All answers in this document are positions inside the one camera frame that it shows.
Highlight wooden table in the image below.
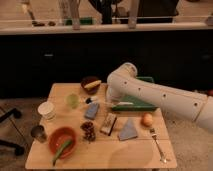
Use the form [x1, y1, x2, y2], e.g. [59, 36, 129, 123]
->
[25, 83, 177, 170]

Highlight black chair base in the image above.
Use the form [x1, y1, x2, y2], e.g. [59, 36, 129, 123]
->
[0, 105, 26, 157]

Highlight silver fork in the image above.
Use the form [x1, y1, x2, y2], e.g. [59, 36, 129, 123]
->
[150, 128, 169, 164]

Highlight yellow corn cob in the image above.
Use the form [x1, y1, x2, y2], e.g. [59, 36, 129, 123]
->
[84, 80, 102, 89]

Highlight green plastic tray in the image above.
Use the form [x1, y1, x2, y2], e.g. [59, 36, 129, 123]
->
[106, 77, 156, 111]

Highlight brown grape bunch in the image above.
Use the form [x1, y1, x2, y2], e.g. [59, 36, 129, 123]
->
[80, 121, 96, 142]

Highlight folded blue cloth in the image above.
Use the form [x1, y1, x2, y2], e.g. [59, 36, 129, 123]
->
[118, 118, 138, 141]

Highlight white lidded cup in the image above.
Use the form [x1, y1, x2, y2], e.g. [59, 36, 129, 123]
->
[37, 101, 55, 120]

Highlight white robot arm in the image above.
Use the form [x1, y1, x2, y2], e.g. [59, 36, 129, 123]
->
[106, 62, 213, 133]

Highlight blue sponge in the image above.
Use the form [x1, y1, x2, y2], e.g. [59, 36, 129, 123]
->
[84, 103, 99, 120]

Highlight orange bowl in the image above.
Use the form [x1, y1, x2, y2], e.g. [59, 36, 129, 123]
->
[48, 127, 77, 159]

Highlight metal cup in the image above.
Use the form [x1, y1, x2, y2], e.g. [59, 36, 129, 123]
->
[31, 125, 47, 143]

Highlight green translucent cup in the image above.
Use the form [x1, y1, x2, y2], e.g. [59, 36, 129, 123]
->
[67, 94, 79, 109]

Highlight white dish brush black bristles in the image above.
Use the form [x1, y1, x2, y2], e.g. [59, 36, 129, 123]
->
[84, 95, 135, 107]

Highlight orange fruit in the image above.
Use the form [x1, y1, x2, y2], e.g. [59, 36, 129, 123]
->
[141, 113, 153, 127]

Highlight green pea pod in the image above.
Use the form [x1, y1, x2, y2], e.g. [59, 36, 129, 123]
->
[52, 139, 72, 166]

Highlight brown wooden block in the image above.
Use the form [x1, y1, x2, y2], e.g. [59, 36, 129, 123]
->
[100, 113, 117, 135]

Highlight dark brown bowl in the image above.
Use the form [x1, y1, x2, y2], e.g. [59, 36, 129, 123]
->
[81, 76, 101, 95]

